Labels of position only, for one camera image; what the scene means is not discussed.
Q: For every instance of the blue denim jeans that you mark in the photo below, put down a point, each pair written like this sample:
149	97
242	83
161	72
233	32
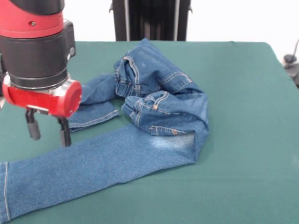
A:
140	105

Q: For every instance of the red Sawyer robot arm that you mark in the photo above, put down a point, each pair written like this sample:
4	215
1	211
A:
32	46

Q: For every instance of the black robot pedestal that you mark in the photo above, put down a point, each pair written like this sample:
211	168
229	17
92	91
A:
151	21

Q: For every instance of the dark green table cloth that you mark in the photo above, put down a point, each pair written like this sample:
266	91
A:
233	140

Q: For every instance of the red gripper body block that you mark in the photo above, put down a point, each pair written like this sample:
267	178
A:
46	100

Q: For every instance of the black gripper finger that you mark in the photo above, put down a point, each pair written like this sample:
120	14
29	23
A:
65	133
32	126

